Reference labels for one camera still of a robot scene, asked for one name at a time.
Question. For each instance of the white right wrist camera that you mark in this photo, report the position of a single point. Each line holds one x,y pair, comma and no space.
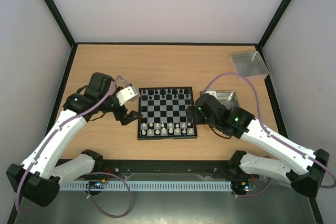
213,93

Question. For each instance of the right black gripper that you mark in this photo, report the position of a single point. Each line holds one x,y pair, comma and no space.
196,115

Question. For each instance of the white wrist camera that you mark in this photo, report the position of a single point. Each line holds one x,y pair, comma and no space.
126,94
213,93

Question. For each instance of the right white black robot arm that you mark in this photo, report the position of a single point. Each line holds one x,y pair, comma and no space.
299,167

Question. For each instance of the grey slotted cable duct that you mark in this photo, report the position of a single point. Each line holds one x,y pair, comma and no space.
148,186

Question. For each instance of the gold tin piece tray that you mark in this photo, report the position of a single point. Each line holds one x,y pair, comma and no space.
227,98

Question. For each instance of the black grey chess board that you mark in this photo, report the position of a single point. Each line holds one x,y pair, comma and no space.
165,105

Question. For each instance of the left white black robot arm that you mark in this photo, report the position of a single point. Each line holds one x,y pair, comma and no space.
38,178

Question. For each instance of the black metal frame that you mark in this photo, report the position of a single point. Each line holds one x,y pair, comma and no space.
152,43

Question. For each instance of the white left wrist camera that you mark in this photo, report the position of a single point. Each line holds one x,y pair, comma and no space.
126,94

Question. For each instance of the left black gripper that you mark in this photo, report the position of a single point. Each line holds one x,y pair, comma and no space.
119,117

